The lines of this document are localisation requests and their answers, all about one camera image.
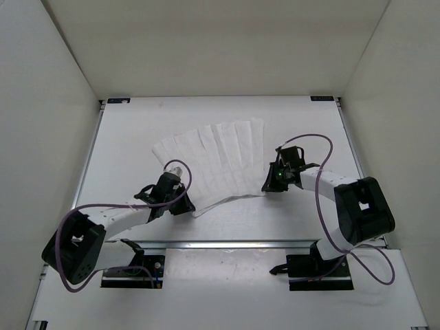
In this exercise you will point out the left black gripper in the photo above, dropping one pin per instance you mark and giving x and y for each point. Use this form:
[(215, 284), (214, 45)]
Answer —
[(185, 205)]

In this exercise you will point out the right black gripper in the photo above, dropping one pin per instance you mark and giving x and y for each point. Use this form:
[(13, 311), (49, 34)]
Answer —
[(270, 185)]

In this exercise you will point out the white pleated skirt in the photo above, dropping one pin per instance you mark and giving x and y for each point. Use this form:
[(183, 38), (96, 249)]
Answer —
[(226, 161)]

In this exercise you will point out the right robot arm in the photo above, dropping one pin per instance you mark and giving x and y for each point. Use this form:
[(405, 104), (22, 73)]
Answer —
[(362, 209)]

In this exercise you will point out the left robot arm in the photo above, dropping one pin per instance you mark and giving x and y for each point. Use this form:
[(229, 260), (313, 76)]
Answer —
[(84, 245)]

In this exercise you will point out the right blue corner label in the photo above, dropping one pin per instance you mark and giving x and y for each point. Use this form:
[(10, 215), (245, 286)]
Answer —
[(322, 98)]

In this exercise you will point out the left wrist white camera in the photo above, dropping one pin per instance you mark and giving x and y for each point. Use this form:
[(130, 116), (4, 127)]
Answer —
[(175, 172)]

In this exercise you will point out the aluminium table frame rail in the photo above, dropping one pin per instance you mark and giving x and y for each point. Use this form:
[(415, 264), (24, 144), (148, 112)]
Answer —
[(120, 162)]

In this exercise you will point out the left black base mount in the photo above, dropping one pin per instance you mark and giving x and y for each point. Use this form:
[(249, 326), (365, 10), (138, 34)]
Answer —
[(144, 266)]

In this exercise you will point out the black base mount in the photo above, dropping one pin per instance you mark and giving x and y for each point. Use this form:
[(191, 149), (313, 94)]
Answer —
[(310, 272), (144, 266)]

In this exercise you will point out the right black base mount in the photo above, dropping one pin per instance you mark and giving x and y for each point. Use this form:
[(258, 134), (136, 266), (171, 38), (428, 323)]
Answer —
[(310, 272)]

